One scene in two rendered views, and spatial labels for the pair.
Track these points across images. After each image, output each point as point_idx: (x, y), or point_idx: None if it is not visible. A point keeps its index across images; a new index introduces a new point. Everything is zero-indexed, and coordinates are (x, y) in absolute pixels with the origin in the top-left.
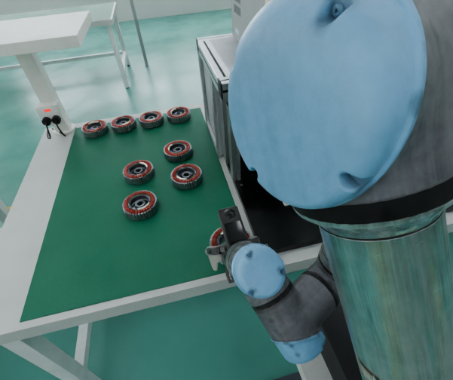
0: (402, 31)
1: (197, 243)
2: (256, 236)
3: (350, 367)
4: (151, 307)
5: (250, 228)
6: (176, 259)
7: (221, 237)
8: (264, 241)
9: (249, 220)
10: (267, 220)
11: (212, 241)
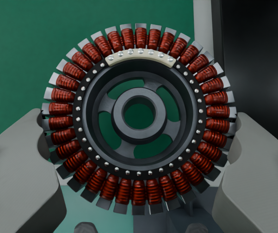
0: None
1: (56, 52)
2: None
3: None
4: None
5: (213, 45)
6: None
7: (110, 76)
8: (246, 108)
9: (220, 21)
10: (275, 36)
11: (57, 94)
